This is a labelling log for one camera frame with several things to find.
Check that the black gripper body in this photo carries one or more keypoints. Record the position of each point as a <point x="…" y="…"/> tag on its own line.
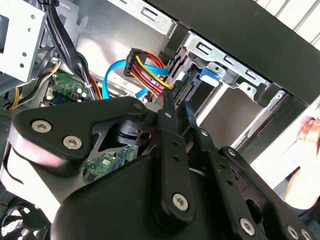
<point x="112" y="212"/>

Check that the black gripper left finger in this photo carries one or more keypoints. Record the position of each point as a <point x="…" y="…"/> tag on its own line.
<point x="62" y="120"/>

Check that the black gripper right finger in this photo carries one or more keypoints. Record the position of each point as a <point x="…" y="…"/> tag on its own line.
<point x="225" y="175"/>

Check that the hard disk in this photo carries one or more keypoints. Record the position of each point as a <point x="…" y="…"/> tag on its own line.
<point x="210" y="76"/>

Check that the person's hand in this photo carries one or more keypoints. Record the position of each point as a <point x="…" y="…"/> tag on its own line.
<point x="311" y="127"/>

